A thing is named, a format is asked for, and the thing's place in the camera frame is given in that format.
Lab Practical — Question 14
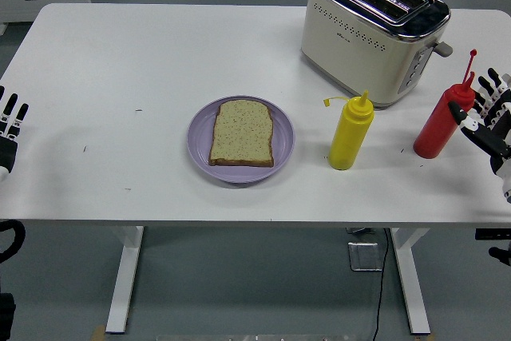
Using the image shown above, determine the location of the yellow squeeze bottle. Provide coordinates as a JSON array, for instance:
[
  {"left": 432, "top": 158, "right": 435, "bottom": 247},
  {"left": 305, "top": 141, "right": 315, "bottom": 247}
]
[{"left": 323, "top": 89, "right": 375, "bottom": 170}]

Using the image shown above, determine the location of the white table leg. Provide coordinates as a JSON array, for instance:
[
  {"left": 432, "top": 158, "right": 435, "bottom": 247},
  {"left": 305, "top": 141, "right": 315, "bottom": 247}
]
[
  {"left": 105, "top": 224, "right": 145, "bottom": 335},
  {"left": 389, "top": 227, "right": 432, "bottom": 336}
]

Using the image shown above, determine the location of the cream and chrome toaster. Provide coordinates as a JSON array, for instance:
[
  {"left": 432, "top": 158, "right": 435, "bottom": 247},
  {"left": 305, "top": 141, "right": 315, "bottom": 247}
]
[{"left": 299, "top": 0, "right": 454, "bottom": 109}]

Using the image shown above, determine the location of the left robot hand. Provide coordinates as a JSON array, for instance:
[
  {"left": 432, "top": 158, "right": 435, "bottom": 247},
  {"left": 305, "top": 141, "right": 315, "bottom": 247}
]
[{"left": 0, "top": 85, "right": 30, "bottom": 185}]

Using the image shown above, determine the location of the red squeeze bottle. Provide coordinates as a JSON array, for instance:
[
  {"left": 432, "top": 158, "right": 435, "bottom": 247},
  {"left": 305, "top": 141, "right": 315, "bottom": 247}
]
[{"left": 413, "top": 48, "right": 478, "bottom": 160}]

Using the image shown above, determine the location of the black table control panel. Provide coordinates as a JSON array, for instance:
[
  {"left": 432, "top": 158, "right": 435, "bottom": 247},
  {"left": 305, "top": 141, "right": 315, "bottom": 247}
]
[{"left": 474, "top": 228, "right": 511, "bottom": 240}]

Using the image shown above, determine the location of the bread slice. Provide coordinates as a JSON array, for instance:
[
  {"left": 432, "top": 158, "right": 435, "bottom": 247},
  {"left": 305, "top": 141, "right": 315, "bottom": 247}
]
[{"left": 208, "top": 98, "right": 275, "bottom": 168}]

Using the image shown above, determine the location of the metal floor plate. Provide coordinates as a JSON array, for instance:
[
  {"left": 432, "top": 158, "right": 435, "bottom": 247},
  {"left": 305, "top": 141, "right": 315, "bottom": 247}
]
[{"left": 347, "top": 240, "right": 385, "bottom": 273}]

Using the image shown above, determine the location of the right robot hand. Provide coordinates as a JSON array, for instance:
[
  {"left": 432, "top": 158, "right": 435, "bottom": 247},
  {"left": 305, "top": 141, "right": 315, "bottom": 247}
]
[{"left": 446, "top": 67, "right": 511, "bottom": 204}]

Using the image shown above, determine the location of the black hanging power cable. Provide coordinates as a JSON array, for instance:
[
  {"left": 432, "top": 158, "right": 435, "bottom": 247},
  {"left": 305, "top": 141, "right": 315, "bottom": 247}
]
[{"left": 370, "top": 228, "right": 390, "bottom": 341}]

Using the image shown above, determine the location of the purple round plate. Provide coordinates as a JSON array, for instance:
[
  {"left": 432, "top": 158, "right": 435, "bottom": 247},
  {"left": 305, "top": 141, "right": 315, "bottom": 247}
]
[{"left": 186, "top": 95, "right": 295, "bottom": 185}]

